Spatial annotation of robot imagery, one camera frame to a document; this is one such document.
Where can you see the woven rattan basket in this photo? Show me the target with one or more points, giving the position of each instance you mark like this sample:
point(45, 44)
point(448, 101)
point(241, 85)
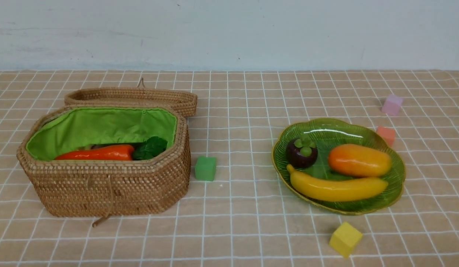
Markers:
point(84, 188)

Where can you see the orange foam cube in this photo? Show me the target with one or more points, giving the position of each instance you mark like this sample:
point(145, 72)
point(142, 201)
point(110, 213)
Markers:
point(388, 134)

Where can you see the green foam cube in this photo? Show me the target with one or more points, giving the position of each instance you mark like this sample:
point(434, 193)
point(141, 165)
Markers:
point(205, 168)

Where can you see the purple toy eggplant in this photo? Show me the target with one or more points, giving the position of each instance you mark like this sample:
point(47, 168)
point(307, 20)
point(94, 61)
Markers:
point(90, 147)

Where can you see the yellow toy banana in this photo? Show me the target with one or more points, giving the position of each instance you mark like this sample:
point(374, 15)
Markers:
point(336, 191)

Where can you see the orange toy carrot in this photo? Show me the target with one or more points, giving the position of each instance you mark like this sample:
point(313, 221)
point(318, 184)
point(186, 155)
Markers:
point(148, 149)

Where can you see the purple toy mangosteen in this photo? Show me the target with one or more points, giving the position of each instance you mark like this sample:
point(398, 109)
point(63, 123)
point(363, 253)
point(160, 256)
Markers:
point(301, 153)

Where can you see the green leaf-shaped glass plate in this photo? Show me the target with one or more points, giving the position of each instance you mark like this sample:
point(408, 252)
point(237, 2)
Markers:
point(328, 133)

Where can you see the yellow foam cube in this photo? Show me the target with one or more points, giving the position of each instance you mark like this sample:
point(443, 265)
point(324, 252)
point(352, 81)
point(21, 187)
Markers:
point(345, 239)

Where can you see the orange yellow toy mango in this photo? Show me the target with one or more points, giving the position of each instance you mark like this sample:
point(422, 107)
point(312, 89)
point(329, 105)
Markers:
point(359, 161)

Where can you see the pink foam cube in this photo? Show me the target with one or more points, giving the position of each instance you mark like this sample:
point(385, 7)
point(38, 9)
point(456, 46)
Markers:
point(392, 105)

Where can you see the woven rattan basket lid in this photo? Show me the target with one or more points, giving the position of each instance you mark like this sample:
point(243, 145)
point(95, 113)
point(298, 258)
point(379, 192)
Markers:
point(181, 101)

